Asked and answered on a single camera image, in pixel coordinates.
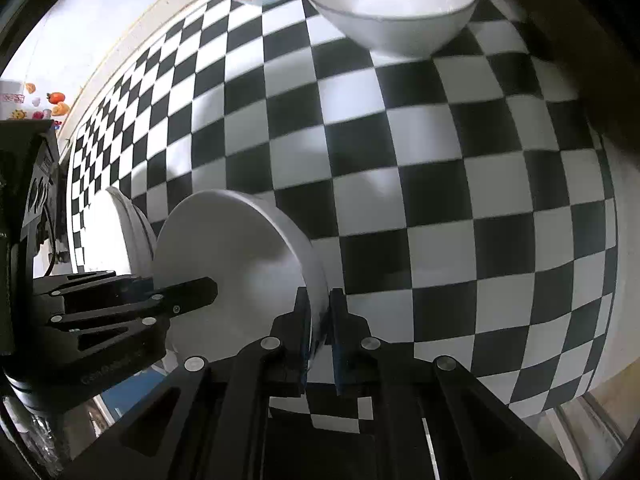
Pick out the black white checkered tablecloth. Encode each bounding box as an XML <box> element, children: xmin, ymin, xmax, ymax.
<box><xmin>65</xmin><ymin>0</ymin><xmax>618</xmax><ymax>433</ymax></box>

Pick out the plain white plate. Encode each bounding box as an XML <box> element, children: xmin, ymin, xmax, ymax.
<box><xmin>152</xmin><ymin>189</ymin><xmax>328</xmax><ymax>361</ymax></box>

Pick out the white bowl with dark rim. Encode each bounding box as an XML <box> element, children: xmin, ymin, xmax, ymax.
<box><xmin>301</xmin><ymin>0</ymin><xmax>481</xmax><ymax>58</ymax></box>

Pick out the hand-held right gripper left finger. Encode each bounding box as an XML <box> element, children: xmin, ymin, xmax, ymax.
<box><xmin>65</xmin><ymin>287</ymin><xmax>313</xmax><ymax>480</ymax></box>

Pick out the white plate black striped rim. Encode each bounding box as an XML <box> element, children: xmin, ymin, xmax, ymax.
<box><xmin>102</xmin><ymin>186</ymin><xmax>158</xmax><ymax>278</ymax></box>

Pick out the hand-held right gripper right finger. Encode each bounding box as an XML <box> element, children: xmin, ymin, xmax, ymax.
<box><xmin>327</xmin><ymin>287</ymin><xmax>581</xmax><ymax>480</ymax></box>

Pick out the colourful wall sticker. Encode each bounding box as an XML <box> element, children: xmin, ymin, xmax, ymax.
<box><xmin>0</xmin><ymin>80</ymin><xmax>71</xmax><ymax>126</ymax></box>

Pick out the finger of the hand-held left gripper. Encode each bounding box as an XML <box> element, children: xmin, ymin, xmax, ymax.
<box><xmin>32</xmin><ymin>270</ymin><xmax>153</xmax><ymax>306</ymax></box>
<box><xmin>47</xmin><ymin>276</ymin><xmax>219</xmax><ymax>357</ymax></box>

